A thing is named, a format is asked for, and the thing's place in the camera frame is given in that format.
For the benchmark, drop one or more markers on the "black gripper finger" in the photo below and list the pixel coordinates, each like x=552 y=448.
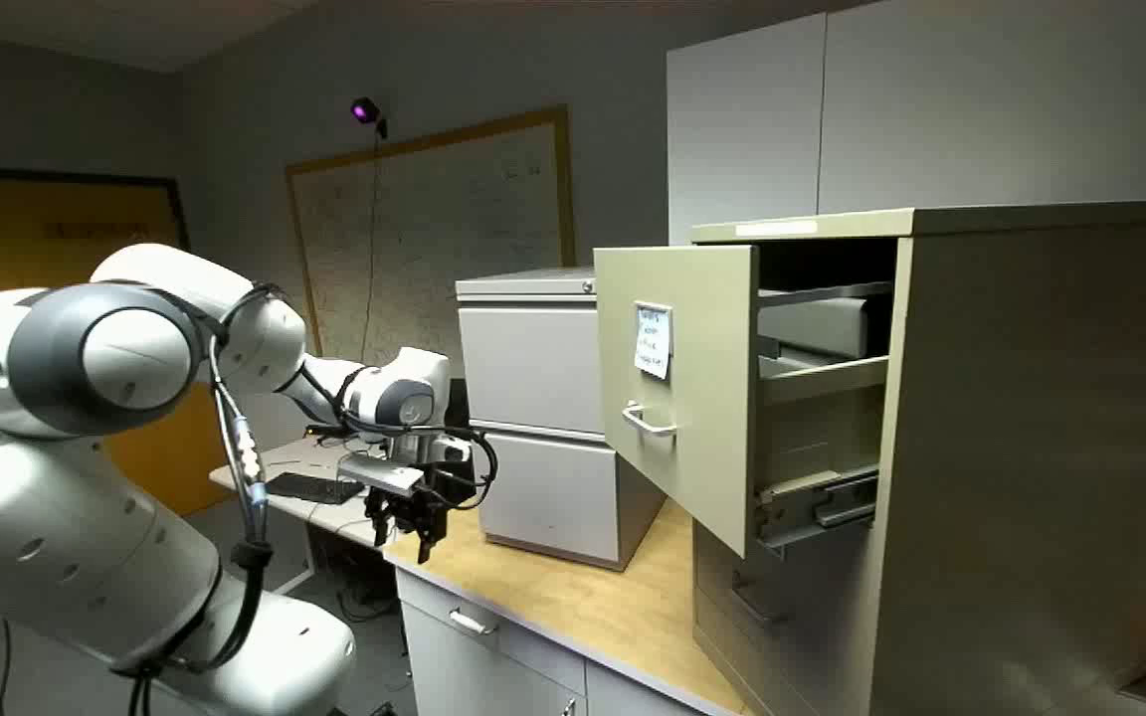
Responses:
x=376 y=517
x=428 y=526

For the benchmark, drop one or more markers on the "yellow wooden door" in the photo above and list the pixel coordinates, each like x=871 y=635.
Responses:
x=55 y=232

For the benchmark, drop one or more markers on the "grey under-counter cabinet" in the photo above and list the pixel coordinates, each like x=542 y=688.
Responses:
x=477 y=662

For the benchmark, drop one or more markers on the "purple lit camera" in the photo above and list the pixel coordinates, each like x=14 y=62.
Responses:
x=372 y=116

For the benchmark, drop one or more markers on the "beige filing cabinet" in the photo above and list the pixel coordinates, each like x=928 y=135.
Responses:
x=990 y=558

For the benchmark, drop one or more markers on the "wood framed whiteboard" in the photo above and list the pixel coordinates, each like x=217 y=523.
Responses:
x=388 y=232

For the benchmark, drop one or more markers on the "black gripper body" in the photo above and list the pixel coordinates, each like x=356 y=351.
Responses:
x=448 y=480

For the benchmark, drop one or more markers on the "white desk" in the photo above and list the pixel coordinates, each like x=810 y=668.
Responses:
x=320 y=457

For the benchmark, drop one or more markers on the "black keyboard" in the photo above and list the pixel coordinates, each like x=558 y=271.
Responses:
x=320 y=489

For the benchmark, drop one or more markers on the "white wall cabinet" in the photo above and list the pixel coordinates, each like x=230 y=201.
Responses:
x=911 y=106

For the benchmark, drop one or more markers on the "beige file drawer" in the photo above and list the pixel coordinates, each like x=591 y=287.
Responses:
x=746 y=380

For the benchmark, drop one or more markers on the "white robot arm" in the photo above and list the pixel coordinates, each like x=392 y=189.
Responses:
x=105 y=567

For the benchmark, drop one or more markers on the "small grey filing cabinet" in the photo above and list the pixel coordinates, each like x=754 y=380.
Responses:
x=535 y=387

